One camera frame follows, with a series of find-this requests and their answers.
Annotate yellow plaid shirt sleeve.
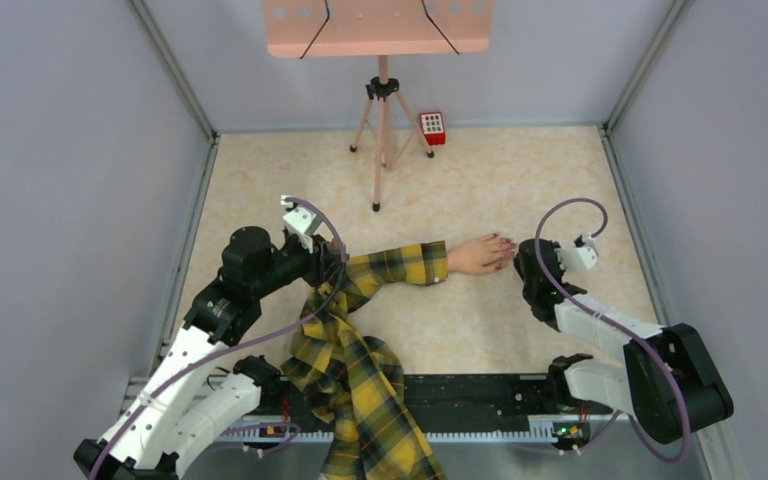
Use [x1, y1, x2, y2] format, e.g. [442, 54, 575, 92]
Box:
[281, 241, 448, 479]

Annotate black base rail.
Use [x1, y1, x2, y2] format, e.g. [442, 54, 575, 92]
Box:
[218, 374, 613, 447]

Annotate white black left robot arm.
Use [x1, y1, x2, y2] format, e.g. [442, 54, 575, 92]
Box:
[73, 226, 349, 479]

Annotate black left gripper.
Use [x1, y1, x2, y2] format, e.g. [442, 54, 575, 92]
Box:
[252, 232, 349, 298]

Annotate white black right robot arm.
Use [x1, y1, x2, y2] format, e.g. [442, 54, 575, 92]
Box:
[514, 239, 734, 445]

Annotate red keypad box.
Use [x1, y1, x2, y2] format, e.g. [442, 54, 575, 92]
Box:
[418, 111, 447, 146]

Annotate mannequin hand painted nails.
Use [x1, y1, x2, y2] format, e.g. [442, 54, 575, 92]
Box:
[447, 233, 517, 276]

